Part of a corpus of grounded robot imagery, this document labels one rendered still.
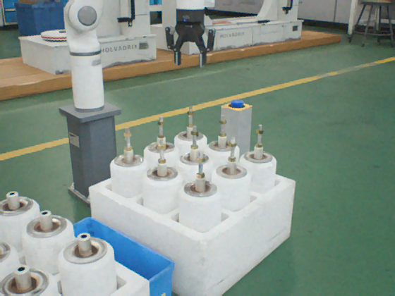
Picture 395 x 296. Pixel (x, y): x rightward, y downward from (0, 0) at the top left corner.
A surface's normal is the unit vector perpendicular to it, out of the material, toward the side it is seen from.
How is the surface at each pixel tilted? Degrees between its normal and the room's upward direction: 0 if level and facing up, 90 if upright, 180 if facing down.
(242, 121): 90
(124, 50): 90
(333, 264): 0
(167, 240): 90
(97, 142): 90
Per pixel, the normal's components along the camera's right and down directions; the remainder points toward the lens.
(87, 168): -0.05, 0.38
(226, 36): 0.67, 0.29
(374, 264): 0.01, -0.92
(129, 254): -0.64, 0.25
